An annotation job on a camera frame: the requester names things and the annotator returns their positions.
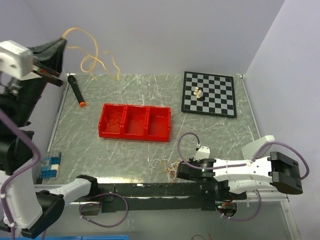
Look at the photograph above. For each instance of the black microphone orange end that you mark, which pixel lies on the black microphone orange end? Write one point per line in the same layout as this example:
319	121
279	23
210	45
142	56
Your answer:
74	85

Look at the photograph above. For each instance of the black grey chessboard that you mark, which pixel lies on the black grey chessboard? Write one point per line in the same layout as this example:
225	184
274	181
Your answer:
218	90

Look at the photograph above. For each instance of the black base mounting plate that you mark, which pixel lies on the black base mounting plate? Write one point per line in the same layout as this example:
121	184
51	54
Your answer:
136	205

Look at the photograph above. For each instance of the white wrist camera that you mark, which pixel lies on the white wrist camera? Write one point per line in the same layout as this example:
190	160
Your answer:
17	61
202	153

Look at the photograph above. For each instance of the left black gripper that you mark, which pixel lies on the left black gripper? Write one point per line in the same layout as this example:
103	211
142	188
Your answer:
48	57

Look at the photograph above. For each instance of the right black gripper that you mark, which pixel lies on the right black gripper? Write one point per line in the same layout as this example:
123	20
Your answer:
192	161

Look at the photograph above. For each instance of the blue white toy blocks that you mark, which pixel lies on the blue white toy blocks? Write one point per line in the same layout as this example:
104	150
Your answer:
50	167

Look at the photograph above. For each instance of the white grey stand device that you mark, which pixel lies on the white grey stand device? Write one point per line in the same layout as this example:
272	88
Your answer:
249	150

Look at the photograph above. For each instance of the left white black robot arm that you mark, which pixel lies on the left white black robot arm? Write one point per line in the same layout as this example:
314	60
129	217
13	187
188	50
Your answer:
26	210

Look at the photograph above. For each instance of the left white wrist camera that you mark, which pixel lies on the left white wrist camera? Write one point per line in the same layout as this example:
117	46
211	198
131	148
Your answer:
17	61

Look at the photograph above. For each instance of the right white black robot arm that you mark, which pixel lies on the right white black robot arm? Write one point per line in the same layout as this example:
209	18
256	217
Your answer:
276	171

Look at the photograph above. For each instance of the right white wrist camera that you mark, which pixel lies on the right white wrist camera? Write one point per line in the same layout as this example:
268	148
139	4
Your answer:
202	153

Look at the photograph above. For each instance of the blue plastic bin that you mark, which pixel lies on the blue plastic bin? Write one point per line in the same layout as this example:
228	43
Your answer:
112	237

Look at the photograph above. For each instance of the red three-compartment tray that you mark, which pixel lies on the red three-compartment tray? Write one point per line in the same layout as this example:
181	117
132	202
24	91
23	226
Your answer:
135	122

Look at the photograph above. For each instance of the cream chess piece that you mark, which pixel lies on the cream chess piece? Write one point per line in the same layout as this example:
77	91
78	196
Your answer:
199	94
196	92

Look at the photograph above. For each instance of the aluminium rail frame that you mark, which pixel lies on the aluminium rail frame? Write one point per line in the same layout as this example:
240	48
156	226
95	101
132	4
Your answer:
265	197

